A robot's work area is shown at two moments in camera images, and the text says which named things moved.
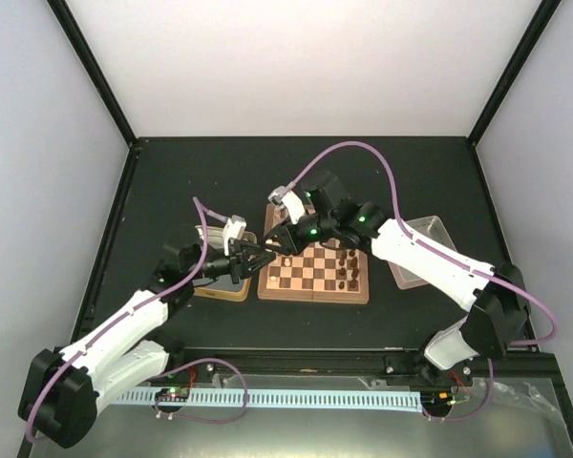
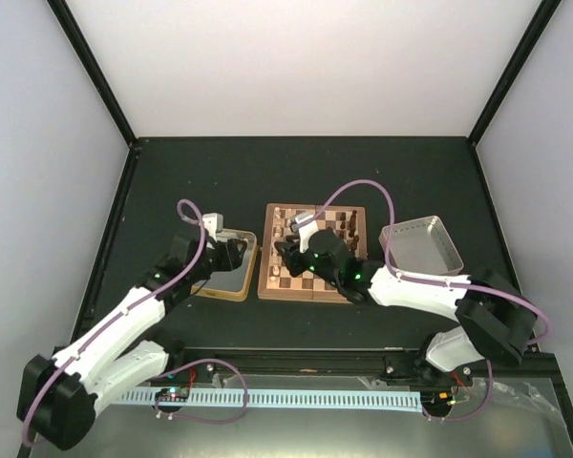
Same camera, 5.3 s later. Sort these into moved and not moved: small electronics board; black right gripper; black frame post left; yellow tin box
Moved: black right gripper
Not moved: small electronics board; yellow tin box; black frame post left
